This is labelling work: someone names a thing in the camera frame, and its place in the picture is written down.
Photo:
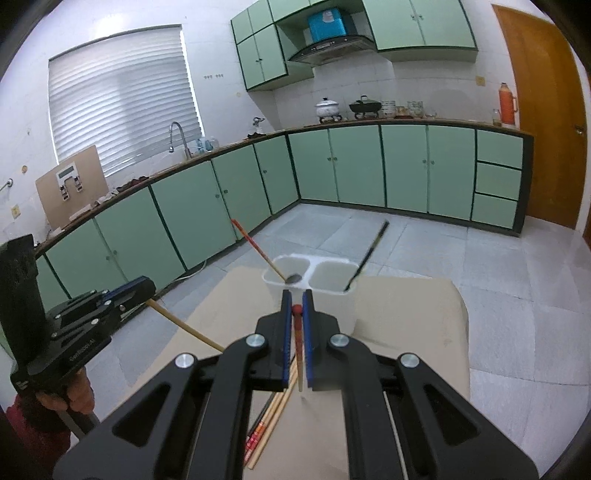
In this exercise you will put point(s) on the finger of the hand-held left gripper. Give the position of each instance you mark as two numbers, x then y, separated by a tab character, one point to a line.
99	321
131	287

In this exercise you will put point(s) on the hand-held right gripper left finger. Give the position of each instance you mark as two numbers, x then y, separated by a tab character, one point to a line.
288	332

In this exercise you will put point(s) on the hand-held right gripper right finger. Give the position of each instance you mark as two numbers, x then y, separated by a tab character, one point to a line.
308	332

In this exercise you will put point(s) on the wooden chopstick with red print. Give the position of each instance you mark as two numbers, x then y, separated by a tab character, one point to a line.
254	247
184	325
299	350
277	415
268	427

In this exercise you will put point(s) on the white two-compartment utensil holder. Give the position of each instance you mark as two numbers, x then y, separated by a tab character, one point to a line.
332	304

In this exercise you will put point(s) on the metal spoon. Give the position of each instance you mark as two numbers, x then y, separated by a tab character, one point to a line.
293	278

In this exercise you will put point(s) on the black chopstick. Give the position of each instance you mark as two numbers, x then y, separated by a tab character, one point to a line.
369	254
262	415

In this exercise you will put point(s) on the person's left forearm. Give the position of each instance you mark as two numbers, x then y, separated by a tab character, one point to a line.
27	417

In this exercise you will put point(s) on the person's left hand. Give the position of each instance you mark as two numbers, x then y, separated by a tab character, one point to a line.
78	392

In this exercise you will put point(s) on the long green base cabinet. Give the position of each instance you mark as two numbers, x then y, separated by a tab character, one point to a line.
184	212

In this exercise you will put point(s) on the grey cloth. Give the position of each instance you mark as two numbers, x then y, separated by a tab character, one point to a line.
102	198

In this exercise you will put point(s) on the dark red cloth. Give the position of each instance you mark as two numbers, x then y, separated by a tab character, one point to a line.
131	183

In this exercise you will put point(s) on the wooden board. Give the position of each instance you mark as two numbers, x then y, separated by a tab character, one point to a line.
90	184

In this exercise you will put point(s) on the white device on board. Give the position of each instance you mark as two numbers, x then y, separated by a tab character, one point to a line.
67	173

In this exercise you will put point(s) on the metal kitchen faucet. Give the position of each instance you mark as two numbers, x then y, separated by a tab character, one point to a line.
186	147

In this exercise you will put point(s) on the bottles by sink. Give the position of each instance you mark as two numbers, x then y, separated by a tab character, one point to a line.
207	144

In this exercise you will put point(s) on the dark wooden countertop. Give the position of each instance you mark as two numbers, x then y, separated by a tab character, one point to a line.
221	148

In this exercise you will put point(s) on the white window blind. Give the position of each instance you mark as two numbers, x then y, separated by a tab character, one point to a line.
124	101

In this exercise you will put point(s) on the metal kettle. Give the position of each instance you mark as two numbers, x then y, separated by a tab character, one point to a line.
258	125

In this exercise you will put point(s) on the gas stove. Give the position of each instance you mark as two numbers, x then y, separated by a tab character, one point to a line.
344	118

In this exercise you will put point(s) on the white cooking pot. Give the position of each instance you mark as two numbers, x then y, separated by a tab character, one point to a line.
328	108

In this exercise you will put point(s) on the black wok with lid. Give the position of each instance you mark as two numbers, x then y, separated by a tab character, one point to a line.
364	107

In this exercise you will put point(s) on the stack of bowls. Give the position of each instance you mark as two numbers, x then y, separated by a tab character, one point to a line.
388	108

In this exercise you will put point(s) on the green drawer unit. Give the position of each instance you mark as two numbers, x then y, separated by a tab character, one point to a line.
498	180

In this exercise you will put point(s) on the glass jars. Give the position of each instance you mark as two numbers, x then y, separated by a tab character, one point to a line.
414	108

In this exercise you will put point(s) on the small glass jar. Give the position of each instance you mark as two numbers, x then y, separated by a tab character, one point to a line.
496	118

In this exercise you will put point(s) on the black range hood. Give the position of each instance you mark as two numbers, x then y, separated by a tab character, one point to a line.
332	48

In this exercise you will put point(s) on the orange thermos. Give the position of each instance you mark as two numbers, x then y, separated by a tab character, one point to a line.
506	106

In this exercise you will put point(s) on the blue hood chimney cover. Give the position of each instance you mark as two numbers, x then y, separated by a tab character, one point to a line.
325	25

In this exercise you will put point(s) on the wooden door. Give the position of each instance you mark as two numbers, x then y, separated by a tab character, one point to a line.
545	115

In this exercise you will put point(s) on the large green wall cabinet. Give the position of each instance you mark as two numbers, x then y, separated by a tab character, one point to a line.
415	27

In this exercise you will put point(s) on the short green wall cabinet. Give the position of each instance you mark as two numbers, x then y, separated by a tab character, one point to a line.
295	7

